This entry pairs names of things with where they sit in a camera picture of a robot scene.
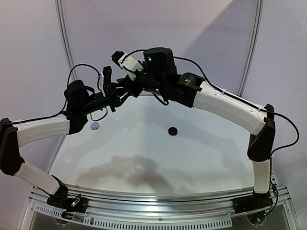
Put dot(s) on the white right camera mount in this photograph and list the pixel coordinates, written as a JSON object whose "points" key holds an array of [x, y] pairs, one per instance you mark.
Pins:
{"points": [[129, 65]]}

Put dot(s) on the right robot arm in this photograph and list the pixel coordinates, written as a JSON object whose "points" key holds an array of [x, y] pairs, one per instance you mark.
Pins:
{"points": [[158, 75]]}

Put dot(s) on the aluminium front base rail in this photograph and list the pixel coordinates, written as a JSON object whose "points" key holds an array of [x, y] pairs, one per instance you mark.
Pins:
{"points": [[131, 211]]}

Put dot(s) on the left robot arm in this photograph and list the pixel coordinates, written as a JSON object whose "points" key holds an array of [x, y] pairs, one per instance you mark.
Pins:
{"points": [[81, 101]]}

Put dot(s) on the aluminium left corner post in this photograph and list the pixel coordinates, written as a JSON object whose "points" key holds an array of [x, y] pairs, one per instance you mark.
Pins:
{"points": [[64, 33]]}

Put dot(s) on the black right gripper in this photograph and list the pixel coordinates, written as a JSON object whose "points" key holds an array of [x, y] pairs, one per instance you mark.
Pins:
{"points": [[132, 86]]}

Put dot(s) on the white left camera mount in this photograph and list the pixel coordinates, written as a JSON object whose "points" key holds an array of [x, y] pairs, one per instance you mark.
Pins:
{"points": [[100, 83]]}

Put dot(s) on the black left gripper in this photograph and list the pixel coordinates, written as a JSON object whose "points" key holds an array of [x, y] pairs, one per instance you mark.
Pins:
{"points": [[113, 97]]}

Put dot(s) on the aluminium corner post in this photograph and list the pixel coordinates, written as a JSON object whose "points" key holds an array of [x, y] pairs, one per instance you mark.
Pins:
{"points": [[64, 33], [251, 47]]}

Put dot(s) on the aluminium right corner post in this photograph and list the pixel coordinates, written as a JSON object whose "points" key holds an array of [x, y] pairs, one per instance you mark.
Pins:
{"points": [[251, 47]]}

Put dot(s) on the black earbud charging case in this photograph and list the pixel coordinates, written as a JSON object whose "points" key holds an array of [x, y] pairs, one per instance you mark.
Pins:
{"points": [[173, 131]]}

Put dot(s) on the purple earbud charging case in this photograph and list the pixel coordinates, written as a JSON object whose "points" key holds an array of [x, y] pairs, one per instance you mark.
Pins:
{"points": [[95, 126]]}

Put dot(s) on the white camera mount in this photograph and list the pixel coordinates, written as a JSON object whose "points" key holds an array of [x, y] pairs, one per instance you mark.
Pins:
{"points": [[129, 65], [100, 83]]}

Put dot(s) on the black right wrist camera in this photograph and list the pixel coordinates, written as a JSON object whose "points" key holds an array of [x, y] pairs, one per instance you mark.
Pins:
{"points": [[118, 57]]}

